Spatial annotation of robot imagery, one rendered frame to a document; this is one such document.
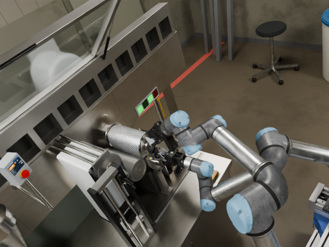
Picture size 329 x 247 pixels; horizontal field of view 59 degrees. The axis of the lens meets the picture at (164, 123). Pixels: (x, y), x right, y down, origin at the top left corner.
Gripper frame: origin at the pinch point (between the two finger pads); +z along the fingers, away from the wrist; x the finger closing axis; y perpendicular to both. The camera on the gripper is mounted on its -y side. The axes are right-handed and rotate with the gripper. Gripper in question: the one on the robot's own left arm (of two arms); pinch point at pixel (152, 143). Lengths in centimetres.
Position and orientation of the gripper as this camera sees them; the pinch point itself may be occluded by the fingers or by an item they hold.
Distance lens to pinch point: 151.8
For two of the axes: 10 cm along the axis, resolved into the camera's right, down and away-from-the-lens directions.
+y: -7.2, -6.9, -1.0
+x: -5.5, 6.5, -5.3
